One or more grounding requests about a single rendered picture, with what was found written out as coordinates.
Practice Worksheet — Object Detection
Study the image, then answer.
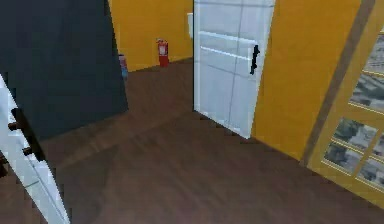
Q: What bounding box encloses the white room door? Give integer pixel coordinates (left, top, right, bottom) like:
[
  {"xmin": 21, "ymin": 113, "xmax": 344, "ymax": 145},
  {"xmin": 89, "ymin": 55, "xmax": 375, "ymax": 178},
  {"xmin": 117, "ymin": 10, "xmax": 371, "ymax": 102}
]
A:
[{"xmin": 192, "ymin": 0, "xmax": 277, "ymax": 140}]

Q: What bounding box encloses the red fire extinguisher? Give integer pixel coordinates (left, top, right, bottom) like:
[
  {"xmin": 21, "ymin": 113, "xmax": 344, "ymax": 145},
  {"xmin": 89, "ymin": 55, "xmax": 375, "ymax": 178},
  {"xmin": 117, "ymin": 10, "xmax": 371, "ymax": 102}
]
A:
[{"xmin": 156, "ymin": 38, "xmax": 170, "ymax": 68}]

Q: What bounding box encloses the small blue and pink can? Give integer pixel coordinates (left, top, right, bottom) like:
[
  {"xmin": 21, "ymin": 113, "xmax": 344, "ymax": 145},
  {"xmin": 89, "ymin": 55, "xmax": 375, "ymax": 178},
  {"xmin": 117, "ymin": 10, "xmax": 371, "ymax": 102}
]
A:
[{"xmin": 118, "ymin": 54, "xmax": 129, "ymax": 80}]

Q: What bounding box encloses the yellow framed window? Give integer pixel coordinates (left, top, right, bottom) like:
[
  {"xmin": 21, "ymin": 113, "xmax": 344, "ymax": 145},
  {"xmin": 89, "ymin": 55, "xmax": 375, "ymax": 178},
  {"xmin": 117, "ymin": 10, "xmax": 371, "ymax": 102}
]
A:
[{"xmin": 306, "ymin": 0, "xmax": 384, "ymax": 210}]

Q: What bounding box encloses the black door handle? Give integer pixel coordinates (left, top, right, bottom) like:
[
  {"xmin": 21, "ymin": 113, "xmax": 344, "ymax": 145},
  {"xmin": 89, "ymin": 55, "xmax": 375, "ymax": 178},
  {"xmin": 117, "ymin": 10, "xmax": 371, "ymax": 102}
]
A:
[{"xmin": 249, "ymin": 44, "xmax": 261, "ymax": 76}]

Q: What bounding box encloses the white wall box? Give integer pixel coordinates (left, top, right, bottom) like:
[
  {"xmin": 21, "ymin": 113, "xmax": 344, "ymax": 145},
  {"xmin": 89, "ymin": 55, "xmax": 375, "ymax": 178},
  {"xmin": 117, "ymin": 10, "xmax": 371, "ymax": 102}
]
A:
[{"xmin": 186, "ymin": 12, "xmax": 195, "ymax": 40}]

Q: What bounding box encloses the dark brown door handle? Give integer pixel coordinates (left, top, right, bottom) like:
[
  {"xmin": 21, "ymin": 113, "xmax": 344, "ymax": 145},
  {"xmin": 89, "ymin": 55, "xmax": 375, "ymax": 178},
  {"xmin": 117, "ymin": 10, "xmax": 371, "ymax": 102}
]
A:
[{"xmin": 7, "ymin": 107, "xmax": 46, "ymax": 163}]

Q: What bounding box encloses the white door with brown handle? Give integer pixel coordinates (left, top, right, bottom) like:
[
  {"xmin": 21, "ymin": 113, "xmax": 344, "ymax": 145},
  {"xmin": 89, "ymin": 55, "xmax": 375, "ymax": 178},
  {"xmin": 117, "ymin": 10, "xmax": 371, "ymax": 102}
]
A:
[{"xmin": 0, "ymin": 73, "xmax": 71, "ymax": 224}]

